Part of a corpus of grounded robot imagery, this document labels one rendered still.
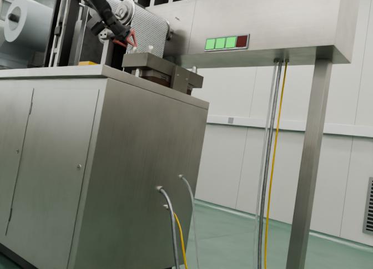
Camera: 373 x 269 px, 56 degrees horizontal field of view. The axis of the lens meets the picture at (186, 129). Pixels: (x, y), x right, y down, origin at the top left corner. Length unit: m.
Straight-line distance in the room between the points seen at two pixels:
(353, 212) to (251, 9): 2.54
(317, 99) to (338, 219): 2.33
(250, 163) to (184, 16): 2.56
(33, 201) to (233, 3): 1.27
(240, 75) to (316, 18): 2.98
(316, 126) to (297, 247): 0.52
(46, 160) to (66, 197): 0.22
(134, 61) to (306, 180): 0.90
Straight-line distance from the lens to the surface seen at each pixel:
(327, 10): 1.59
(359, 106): 3.87
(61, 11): 2.06
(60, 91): 1.56
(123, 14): 1.79
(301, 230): 1.64
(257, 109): 4.27
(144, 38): 1.80
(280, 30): 1.64
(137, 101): 1.41
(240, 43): 1.71
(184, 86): 1.67
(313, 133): 1.63
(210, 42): 1.81
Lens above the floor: 0.64
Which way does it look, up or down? 3 degrees up
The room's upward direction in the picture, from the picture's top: 9 degrees clockwise
